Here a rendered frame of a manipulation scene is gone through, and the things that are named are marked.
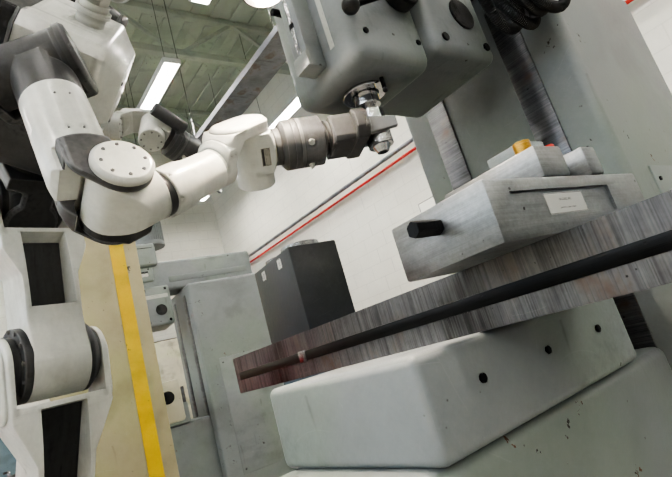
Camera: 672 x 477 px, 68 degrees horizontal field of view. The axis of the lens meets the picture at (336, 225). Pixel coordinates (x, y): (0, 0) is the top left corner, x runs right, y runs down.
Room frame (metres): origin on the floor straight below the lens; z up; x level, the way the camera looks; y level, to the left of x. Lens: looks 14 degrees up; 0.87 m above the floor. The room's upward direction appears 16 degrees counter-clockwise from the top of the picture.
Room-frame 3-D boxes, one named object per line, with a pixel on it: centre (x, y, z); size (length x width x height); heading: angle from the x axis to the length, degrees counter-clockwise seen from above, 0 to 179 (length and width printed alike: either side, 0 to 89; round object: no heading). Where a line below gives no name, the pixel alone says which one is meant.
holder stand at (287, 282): (1.17, 0.12, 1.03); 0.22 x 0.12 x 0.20; 33
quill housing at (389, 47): (0.86, -0.12, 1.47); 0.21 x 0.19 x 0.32; 40
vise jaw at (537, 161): (0.65, -0.23, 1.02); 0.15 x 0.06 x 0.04; 38
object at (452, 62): (0.98, -0.27, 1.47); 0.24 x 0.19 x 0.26; 40
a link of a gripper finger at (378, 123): (0.83, -0.13, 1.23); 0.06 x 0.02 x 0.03; 105
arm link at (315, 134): (0.83, -0.03, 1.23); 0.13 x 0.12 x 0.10; 15
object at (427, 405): (0.86, -0.12, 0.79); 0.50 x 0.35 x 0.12; 130
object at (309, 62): (0.79, -0.04, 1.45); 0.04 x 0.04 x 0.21; 40
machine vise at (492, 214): (0.66, -0.25, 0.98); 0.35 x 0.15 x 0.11; 128
